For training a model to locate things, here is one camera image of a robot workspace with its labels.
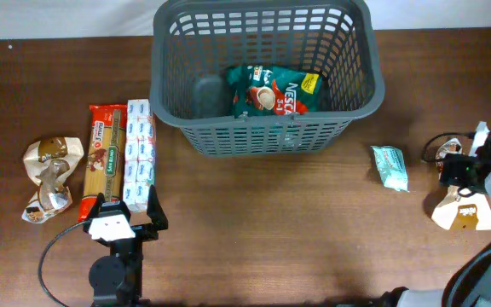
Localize grey plastic basket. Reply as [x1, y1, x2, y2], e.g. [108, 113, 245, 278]
[150, 0, 385, 156]

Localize small teal wipes packet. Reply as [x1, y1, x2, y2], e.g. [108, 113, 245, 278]
[371, 146, 408, 192]

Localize green Nescafe coffee bag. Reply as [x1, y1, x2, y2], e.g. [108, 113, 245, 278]
[225, 65, 323, 118]

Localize San Remo spaghetti packet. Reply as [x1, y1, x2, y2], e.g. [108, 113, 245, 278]
[78, 105, 127, 222]

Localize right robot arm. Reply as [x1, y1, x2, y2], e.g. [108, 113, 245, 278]
[373, 129, 491, 307]

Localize Kleenex tissue multipack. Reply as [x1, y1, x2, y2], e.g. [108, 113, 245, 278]
[123, 99, 156, 212]

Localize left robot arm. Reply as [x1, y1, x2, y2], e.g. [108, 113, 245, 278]
[84, 186, 168, 306]

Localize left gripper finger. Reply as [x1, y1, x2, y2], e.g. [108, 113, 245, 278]
[87, 193, 105, 220]
[147, 185, 168, 230]

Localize beige brown snack bag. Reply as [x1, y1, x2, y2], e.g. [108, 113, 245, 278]
[430, 136, 491, 232]
[21, 136, 84, 224]

